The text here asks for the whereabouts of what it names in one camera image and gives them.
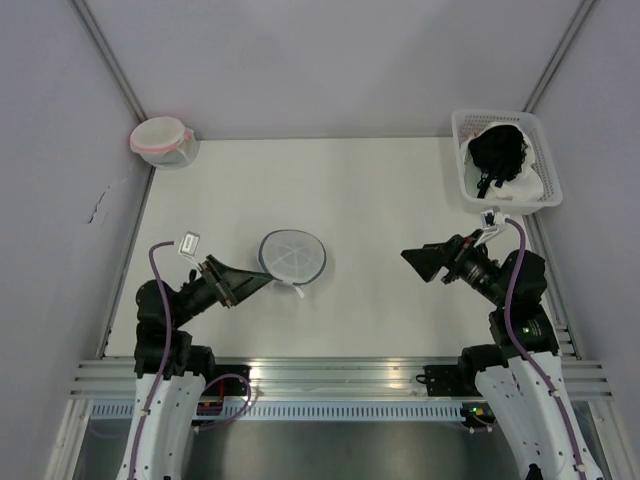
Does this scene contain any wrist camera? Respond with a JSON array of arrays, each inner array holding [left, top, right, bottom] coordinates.
[[474, 208, 510, 247], [178, 231, 201, 259]]

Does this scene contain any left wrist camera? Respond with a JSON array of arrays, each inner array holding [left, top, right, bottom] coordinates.
[[178, 231, 201, 259]]

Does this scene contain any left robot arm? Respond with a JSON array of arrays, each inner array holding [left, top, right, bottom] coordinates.
[[118, 256, 274, 479]]

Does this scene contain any round mesh laundry bag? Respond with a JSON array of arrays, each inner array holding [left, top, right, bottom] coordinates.
[[257, 229, 327, 299]]

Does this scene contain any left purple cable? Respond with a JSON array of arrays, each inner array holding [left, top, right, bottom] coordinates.
[[127, 240, 177, 480]]

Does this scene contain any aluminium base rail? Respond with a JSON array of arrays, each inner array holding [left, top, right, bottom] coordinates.
[[69, 355, 619, 400]]

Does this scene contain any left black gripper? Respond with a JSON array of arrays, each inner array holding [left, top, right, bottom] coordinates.
[[170, 253, 272, 327]]

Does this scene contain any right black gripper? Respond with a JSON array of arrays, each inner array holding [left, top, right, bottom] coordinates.
[[401, 228, 511, 308]]

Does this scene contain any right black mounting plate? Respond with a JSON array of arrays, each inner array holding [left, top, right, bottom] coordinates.
[[423, 365, 468, 398]]

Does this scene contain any black bra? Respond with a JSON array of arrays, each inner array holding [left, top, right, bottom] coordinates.
[[467, 124, 529, 199]]

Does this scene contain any white slotted cable duct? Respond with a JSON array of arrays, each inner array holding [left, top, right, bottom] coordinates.
[[89, 402, 464, 422]]

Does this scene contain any white cloth in basket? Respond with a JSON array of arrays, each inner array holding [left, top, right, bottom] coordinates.
[[460, 122, 544, 203]]

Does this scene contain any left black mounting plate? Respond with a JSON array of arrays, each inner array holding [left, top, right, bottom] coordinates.
[[202, 364, 251, 399]]

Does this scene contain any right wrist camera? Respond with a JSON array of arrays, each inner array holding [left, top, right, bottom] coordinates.
[[474, 208, 510, 247]]

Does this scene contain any pink-trimmed mesh laundry bag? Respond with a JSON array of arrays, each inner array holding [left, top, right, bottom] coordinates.
[[129, 116, 200, 170]]

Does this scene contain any black mounting plate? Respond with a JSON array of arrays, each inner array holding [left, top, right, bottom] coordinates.
[[423, 365, 468, 398], [202, 364, 251, 399]]

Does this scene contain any white perforated plastic basket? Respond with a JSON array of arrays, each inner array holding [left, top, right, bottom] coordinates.
[[451, 109, 563, 215]]

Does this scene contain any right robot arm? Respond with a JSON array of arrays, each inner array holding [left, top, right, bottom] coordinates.
[[401, 231, 603, 479]]

